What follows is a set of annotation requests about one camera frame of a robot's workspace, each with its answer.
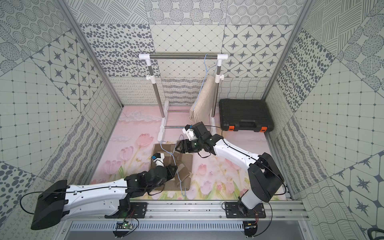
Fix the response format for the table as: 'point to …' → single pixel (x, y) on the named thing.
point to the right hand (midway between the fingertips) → (180, 150)
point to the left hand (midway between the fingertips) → (179, 162)
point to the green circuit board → (124, 225)
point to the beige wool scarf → (201, 110)
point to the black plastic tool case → (245, 115)
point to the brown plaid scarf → (183, 161)
